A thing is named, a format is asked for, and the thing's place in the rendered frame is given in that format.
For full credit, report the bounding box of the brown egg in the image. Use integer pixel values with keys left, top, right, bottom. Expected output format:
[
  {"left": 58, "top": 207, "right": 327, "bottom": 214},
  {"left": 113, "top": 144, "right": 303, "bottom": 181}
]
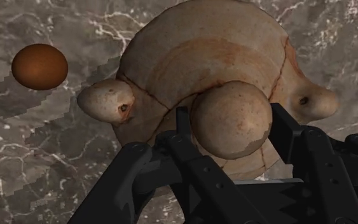
[{"left": 11, "top": 43, "right": 69, "bottom": 92}]

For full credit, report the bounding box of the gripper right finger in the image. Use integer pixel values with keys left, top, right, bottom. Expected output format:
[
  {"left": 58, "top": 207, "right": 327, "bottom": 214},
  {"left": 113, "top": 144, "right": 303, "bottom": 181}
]
[{"left": 268, "top": 102, "right": 358, "bottom": 224}]

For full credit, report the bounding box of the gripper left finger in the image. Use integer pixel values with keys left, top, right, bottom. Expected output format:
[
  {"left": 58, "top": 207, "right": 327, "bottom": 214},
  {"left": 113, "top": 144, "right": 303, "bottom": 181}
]
[{"left": 67, "top": 106, "right": 268, "bottom": 224}]

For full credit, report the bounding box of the beige lidded ceramic pot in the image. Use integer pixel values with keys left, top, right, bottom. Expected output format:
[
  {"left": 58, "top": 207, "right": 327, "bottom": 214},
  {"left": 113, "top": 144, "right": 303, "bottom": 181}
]
[{"left": 76, "top": 0, "right": 341, "bottom": 181}]

